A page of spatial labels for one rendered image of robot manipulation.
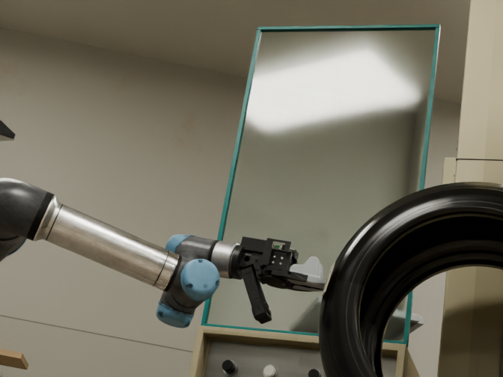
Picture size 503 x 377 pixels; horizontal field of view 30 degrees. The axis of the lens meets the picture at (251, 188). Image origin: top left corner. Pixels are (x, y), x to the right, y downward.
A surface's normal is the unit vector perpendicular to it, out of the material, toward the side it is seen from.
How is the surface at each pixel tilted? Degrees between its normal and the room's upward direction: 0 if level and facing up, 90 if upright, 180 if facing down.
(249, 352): 90
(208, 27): 180
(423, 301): 90
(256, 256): 91
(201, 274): 90
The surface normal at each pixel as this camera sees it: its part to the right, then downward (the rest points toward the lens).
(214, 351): -0.26, -0.41
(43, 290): 0.11, -0.37
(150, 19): -0.16, 0.91
